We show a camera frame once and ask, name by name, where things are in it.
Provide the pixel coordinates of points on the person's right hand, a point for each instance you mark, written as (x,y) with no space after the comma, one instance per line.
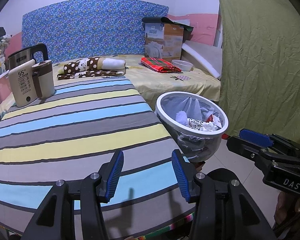
(287,210)

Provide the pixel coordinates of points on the brown polka-dot folded blanket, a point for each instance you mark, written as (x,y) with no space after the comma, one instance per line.
(90,74)

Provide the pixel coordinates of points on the white trash bin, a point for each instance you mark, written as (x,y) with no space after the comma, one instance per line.
(165,120)

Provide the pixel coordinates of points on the patterned paper cup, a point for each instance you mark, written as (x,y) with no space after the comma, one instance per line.
(193,123)

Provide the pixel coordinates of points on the white brown thermos kettle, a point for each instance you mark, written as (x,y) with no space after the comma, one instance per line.
(46,80)

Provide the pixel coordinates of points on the white plastic bowl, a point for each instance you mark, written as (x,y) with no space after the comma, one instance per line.
(182,65)

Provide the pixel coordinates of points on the steel and beige electric kettle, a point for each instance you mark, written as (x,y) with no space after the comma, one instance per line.
(21,85)

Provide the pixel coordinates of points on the quilt packaging box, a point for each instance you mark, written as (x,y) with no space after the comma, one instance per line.
(162,40)

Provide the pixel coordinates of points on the green curtain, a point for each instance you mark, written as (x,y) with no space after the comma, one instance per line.
(260,55)

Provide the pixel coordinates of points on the striped tablecloth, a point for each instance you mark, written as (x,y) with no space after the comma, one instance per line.
(65,130)

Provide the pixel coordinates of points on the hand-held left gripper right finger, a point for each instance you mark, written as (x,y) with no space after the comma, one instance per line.
(181,177)

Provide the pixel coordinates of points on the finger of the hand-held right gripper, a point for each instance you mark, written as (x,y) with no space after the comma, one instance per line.
(256,137)
(242,147)

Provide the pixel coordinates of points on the white foam board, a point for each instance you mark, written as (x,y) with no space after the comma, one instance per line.
(205,57)

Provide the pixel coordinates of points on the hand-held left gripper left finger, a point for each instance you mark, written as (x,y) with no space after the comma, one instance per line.
(113,177)

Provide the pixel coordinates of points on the translucent bin liner bag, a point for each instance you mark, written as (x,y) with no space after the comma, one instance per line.
(180,105)

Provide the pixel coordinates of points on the yellow pineapple bedsheet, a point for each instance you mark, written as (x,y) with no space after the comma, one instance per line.
(165,82)

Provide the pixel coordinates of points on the blue floral headboard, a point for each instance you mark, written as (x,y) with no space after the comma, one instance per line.
(95,30)

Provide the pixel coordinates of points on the red plaid cloth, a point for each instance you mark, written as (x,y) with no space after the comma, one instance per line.
(160,65)

